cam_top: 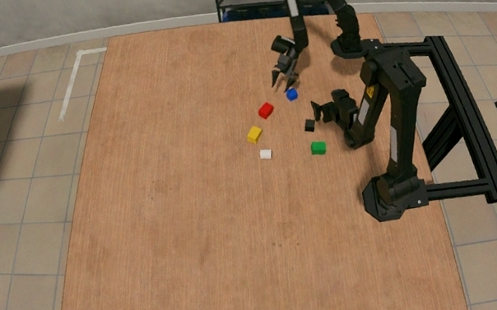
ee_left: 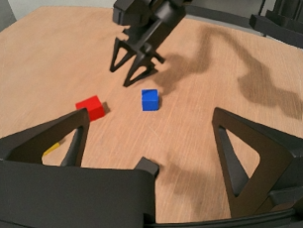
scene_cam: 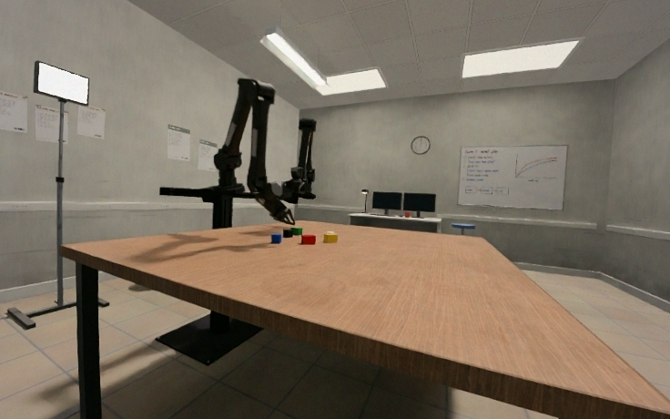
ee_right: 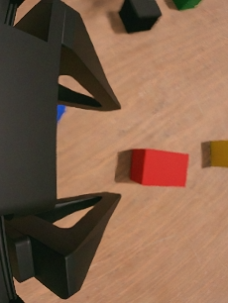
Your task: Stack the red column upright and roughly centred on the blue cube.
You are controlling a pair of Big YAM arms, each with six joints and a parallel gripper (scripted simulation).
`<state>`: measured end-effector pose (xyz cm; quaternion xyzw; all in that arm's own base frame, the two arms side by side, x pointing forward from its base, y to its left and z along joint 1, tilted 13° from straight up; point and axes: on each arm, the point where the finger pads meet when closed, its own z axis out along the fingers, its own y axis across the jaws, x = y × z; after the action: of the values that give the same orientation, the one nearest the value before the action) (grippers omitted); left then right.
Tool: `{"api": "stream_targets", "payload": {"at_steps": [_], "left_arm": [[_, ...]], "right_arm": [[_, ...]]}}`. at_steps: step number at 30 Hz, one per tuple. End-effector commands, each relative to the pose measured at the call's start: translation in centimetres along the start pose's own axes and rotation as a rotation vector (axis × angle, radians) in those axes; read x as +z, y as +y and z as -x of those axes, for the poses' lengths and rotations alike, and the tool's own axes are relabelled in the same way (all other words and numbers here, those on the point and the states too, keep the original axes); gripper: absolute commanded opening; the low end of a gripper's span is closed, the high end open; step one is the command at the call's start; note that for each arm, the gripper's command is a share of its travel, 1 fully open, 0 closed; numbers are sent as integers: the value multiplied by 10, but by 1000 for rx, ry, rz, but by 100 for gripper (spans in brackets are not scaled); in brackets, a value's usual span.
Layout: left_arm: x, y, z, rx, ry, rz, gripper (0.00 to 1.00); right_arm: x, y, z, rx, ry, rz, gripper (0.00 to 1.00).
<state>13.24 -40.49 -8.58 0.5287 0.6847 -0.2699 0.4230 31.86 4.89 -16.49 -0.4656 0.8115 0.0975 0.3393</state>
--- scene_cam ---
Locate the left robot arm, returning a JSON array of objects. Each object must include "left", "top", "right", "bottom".
[{"left": 289, "top": 118, "right": 317, "bottom": 193}]

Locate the red rectangular block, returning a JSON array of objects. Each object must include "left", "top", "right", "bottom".
[{"left": 301, "top": 235, "right": 316, "bottom": 245}]

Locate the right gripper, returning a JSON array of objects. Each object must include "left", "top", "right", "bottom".
[{"left": 265, "top": 201, "right": 297, "bottom": 226}]

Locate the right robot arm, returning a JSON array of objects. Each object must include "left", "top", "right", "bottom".
[{"left": 213, "top": 78, "right": 292, "bottom": 211}]

